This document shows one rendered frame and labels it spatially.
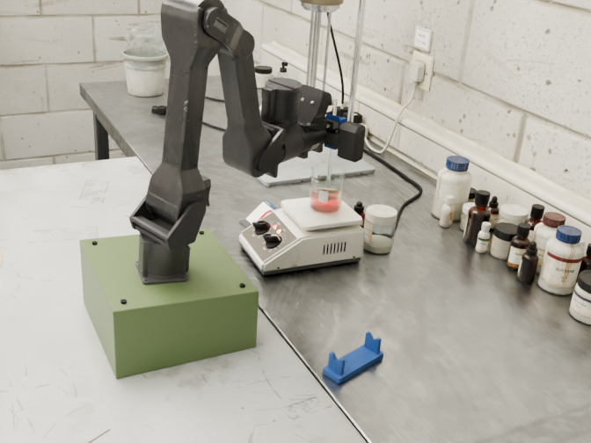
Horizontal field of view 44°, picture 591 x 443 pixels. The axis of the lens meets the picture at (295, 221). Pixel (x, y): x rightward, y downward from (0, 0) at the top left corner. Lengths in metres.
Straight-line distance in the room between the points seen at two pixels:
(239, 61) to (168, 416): 0.48
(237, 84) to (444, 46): 0.88
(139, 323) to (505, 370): 0.54
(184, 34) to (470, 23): 0.94
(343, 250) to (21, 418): 0.63
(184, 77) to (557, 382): 0.68
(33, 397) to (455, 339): 0.63
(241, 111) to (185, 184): 0.14
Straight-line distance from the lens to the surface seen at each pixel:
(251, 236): 1.35
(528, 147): 1.62
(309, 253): 1.30
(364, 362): 1.08
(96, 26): 3.65
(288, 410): 1.00
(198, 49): 0.94
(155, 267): 1.05
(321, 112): 1.19
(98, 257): 1.12
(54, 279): 1.30
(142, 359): 1.05
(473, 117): 1.75
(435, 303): 1.27
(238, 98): 1.05
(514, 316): 1.28
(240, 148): 1.09
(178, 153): 1.00
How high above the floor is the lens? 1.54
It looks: 25 degrees down
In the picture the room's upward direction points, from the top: 4 degrees clockwise
